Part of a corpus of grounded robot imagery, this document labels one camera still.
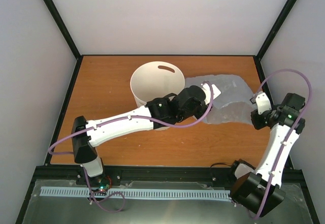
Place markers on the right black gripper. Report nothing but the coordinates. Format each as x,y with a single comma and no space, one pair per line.
258,124

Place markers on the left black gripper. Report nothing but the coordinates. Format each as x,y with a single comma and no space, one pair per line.
200,114

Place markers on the translucent blue trash bag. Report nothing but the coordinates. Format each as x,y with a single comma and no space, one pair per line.
233,104

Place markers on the white plastic trash bin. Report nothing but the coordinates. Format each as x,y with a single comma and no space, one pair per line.
155,79

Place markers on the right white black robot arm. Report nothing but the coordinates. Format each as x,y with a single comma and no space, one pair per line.
259,189

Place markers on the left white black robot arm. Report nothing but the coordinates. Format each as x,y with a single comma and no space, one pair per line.
167,111

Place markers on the green lit circuit board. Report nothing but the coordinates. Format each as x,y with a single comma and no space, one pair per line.
105,184

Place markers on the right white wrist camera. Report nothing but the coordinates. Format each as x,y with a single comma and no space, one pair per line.
262,103

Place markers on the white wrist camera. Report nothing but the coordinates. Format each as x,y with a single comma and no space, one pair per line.
262,103
210,90

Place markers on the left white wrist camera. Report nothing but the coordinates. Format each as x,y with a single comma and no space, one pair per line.
210,90

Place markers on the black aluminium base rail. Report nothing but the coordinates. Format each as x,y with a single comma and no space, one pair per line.
214,176

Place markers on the grey metal base plate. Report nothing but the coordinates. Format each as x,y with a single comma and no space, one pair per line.
115,208

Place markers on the right black frame post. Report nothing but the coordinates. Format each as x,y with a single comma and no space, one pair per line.
285,11

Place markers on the black frame post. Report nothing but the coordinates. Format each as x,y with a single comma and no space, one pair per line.
62,27
285,11

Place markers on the light blue slotted cable duct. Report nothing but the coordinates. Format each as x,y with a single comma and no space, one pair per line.
139,194

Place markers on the left black frame post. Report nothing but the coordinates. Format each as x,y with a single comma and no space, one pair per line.
62,27

